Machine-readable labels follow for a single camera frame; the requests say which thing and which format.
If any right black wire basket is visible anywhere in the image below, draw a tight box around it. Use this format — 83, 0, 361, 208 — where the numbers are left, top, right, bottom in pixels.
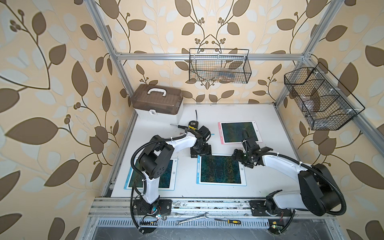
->
284, 62, 365, 131

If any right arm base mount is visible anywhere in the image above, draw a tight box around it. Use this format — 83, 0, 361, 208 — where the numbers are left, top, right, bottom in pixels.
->
249, 200, 296, 235

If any black wire basket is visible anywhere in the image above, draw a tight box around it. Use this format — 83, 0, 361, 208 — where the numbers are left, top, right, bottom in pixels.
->
189, 48, 252, 84
284, 62, 365, 131

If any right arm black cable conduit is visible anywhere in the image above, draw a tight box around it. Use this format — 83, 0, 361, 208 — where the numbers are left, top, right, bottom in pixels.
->
263, 151, 347, 216

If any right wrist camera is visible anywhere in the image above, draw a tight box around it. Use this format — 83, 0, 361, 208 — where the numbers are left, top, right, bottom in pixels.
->
242, 129, 261, 154

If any brown lid white toolbox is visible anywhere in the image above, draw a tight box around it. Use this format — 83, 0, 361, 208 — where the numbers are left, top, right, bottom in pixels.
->
131, 84, 184, 124

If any back black wire basket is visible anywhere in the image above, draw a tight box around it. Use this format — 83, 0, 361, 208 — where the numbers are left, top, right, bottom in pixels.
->
189, 48, 252, 84

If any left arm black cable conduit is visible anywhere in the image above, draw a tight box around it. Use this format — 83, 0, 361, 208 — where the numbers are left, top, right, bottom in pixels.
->
129, 133, 188, 193

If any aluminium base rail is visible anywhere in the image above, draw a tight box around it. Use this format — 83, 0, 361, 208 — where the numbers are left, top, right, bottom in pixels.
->
88, 198, 331, 229

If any silver wrench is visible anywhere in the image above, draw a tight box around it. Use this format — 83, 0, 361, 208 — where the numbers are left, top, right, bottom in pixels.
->
176, 212, 209, 226

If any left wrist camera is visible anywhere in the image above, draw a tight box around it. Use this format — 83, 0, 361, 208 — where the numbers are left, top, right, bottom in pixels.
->
197, 126, 212, 144

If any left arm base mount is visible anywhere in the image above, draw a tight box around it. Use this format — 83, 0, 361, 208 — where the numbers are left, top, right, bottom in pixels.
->
130, 198, 173, 234

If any right blue writing tablet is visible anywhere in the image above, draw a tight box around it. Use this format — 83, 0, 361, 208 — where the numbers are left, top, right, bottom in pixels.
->
196, 155, 247, 187

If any yellow black tape measure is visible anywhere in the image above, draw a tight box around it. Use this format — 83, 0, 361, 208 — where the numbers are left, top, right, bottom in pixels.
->
188, 110, 199, 130

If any left blue writing tablet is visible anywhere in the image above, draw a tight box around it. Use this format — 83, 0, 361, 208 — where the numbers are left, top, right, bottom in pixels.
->
124, 157, 179, 191

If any pink writing tablet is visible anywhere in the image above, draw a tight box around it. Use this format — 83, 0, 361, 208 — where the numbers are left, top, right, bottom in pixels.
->
218, 121, 263, 145

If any yellow black handle screwdriver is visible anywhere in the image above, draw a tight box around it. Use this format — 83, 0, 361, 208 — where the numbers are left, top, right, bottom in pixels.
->
214, 218, 242, 225

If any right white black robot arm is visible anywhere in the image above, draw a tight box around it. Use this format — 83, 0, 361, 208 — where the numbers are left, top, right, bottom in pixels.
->
232, 147, 347, 216

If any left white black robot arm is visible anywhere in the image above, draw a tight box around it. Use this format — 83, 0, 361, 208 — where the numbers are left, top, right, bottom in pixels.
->
131, 129, 212, 206

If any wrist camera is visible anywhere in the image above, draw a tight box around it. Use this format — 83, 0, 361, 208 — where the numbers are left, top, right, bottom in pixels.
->
242, 129, 261, 154
197, 126, 212, 144

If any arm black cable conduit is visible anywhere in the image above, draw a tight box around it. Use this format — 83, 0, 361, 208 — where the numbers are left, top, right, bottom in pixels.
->
129, 133, 188, 193
263, 151, 347, 216

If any blue writing tablet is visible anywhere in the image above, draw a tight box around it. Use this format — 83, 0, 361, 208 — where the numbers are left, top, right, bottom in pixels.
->
196, 155, 247, 187
124, 157, 179, 191

